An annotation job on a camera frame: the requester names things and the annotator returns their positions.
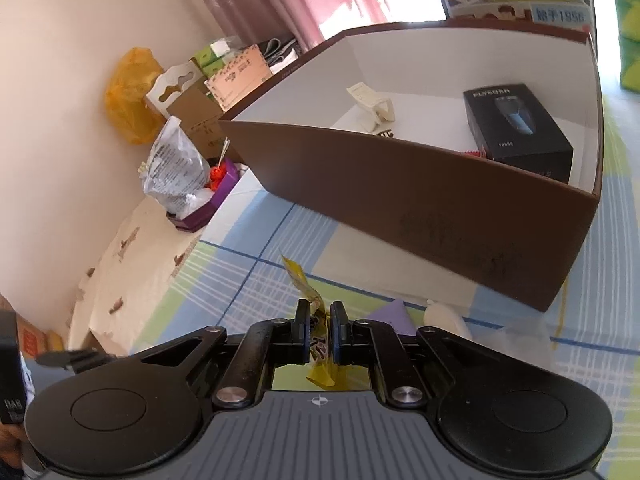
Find clear measuring cup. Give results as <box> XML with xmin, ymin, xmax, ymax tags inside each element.
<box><xmin>467</xmin><ymin>312</ymin><xmax>563</xmax><ymax>361</ymax></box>

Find purple box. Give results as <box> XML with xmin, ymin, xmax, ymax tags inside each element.
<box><xmin>166</xmin><ymin>157</ymin><xmax>241</xmax><ymax>233</ymax></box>

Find yellow plastic bag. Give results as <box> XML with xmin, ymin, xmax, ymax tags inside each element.
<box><xmin>104</xmin><ymin>47</ymin><xmax>166</xmax><ymax>146</ymax></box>

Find small green tissue pack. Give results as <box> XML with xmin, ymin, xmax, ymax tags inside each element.
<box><xmin>192</xmin><ymin>37</ymin><xmax>241</xmax><ymax>76</ymax></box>

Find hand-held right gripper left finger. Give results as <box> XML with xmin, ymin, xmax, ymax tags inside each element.
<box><xmin>132</xmin><ymin>300</ymin><xmax>312</xmax><ymax>408</ymax></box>

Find kraft paper envelope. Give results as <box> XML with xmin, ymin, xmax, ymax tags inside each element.
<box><xmin>204</xmin><ymin>45</ymin><xmax>273</xmax><ymax>111</ymax></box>

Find desktop with checked cloth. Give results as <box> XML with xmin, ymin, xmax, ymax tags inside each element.
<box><xmin>127</xmin><ymin>90</ymin><xmax>640</xmax><ymax>480</ymax></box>

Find printed clear plastic bag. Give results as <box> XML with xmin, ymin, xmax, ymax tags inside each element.
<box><xmin>142</xmin><ymin>116</ymin><xmax>212</xmax><ymax>213</ymax></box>

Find brown cardboard storage box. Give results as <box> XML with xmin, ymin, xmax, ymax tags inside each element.
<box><xmin>218</xmin><ymin>21</ymin><xmax>601</xmax><ymax>313</ymax></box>

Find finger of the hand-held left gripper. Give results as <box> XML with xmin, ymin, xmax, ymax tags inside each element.
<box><xmin>37</xmin><ymin>349</ymin><xmax>123</xmax><ymax>373</ymax></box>

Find cardboard box with white tab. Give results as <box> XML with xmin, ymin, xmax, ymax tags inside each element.
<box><xmin>145</xmin><ymin>60</ymin><xmax>236</xmax><ymax>163</ymax></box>

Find white stacked tubs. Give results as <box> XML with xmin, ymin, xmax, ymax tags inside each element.
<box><xmin>260</xmin><ymin>37</ymin><xmax>303</xmax><ymax>68</ymax></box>

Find white hair claw clip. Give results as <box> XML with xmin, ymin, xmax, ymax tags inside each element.
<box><xmin>346</xmin><ymin>82</ymin><xmax>397</xmax><ymax>135</ymax></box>

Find white handle brush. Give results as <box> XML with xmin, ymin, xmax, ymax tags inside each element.
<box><xmin>422</xmin><ymin>299</ymin><xmax>473</xmax><ymax>341</ymax></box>

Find black shaver box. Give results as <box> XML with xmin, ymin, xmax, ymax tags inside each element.
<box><xmin>462</xmin><ymin>82</ymin><xmax>575</xmax><ymax>185</ymax></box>

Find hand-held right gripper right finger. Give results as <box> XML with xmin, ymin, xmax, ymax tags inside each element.
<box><xmin>330</xmin><ymin>300</ymin><xmax>506</xmax><ymax>408</ymax></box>

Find stack of green tissue packs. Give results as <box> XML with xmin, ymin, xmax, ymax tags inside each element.
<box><xmin>605</xmin><ymin>0</ymin><xmax>640</xmax><ymax>93</ymax></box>

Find yellow snack packet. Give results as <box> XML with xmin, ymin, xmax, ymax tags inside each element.
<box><xmin>280</xmin><ymin>255</ymin><xmax>341</xmax><ymax>388</ymax></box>

